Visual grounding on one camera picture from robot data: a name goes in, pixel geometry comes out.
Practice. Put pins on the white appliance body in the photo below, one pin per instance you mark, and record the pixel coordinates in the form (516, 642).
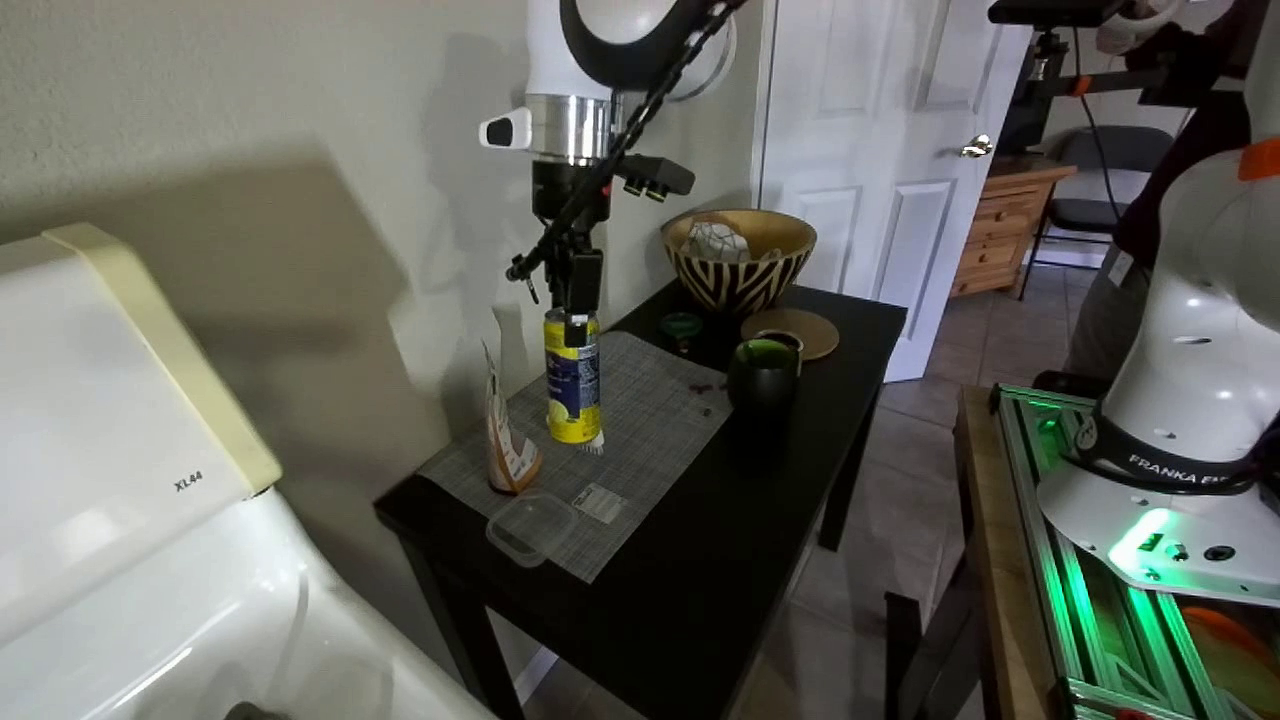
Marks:
(225, 626)

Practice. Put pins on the black wooden table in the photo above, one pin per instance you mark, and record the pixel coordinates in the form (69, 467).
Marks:
(721, 562)

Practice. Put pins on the small clear plastic square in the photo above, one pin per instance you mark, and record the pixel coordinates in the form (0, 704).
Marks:
(601, 505)

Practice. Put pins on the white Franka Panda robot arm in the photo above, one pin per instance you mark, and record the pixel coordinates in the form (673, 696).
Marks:
(1203, 361)

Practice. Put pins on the black camera stand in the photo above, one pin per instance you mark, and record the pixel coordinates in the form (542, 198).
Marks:
(1047, 83)

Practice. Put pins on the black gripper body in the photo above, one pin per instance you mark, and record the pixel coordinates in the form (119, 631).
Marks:
(569, 198)

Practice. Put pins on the wooden drawer dresser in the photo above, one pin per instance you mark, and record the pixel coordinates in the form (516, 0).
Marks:
(1007, 225)

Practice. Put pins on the wooden workbench top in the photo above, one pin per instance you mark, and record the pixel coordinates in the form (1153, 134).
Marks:
(998, 562)

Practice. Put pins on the striped wooden bowl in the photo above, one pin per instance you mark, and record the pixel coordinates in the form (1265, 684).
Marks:
(743, 274)

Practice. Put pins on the white appliance lid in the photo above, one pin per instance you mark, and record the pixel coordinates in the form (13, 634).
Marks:
(94, 424)

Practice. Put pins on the small dark green object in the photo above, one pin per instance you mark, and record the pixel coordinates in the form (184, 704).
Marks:
(680, 329)

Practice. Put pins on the round wooden coaster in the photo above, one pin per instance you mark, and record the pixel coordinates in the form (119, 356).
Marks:
(807, 333)

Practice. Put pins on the green metal robot mount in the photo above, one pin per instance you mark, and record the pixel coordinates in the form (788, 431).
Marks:
(1107, 642)

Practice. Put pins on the grey grid mat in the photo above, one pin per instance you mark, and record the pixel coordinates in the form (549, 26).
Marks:
(654, 442)

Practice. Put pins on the yellow and blue can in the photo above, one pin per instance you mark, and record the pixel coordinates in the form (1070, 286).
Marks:
(575, 384)

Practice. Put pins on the white panel door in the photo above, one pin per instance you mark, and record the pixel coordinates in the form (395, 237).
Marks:
(893, 162)

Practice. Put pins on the dark mug with green rim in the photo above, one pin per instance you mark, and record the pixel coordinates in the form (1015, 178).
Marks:
(767, 384)

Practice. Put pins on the black folding chair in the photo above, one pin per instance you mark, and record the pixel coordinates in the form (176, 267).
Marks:
(1107, 174)

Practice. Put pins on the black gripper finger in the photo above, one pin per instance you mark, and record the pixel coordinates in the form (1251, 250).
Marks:
(559, 286)
(584, 282)

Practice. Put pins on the white crumpled item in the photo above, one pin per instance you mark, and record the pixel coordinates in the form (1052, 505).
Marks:
(717, 241)

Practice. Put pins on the clear plastic bag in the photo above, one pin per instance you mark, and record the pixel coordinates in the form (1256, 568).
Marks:
(505, 447)

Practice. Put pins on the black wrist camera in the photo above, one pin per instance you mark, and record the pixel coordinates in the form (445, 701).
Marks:
(659, 178)

